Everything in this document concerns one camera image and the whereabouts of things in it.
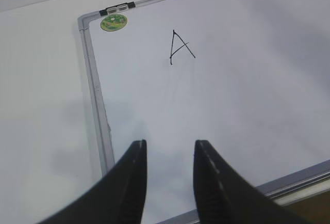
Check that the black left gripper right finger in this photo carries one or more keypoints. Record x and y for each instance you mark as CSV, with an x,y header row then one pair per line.
x,y
223,196

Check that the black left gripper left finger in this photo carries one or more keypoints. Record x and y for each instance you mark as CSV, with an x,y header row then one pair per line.
x,y
119,197

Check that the white magnetic whiteboard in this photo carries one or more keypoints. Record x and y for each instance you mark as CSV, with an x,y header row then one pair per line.
x,y
249,76

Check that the green round sticker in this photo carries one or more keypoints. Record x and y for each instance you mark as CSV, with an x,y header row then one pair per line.
x,y
114,22

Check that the black silver hanging clip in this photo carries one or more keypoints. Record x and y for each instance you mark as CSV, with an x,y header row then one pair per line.
x,y
117,8

